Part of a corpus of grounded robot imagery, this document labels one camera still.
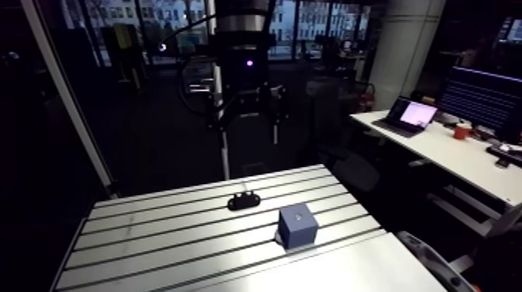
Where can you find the black oval holder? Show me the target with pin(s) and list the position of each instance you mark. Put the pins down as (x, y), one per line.
(244, 201)

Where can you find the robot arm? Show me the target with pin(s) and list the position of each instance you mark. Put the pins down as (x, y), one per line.
(241, 18)

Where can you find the white desk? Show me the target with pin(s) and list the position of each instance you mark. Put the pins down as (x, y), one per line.
(456, 159)

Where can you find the dark blue-grey block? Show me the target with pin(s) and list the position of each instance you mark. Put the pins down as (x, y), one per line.
(297, 228)

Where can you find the pale round pillar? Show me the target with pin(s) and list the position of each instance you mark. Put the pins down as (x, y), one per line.
(405, 49)

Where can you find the pale holed curved strip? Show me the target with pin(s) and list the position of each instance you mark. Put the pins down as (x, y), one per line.
(432, 261)

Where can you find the white slanted frame post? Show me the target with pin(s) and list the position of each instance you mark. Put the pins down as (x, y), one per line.
(65, 93)

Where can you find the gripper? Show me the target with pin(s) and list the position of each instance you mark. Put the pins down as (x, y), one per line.
(244, 61)

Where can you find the red cup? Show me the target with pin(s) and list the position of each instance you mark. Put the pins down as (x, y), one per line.
(462, 131)

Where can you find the dark computer monitor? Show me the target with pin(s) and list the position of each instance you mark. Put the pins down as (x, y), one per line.
(477, 100)

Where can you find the red fire extinguisher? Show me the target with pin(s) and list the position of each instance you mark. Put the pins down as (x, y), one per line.
(367, 100)

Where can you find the open laptop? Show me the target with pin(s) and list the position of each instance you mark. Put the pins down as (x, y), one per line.
(412, 116)

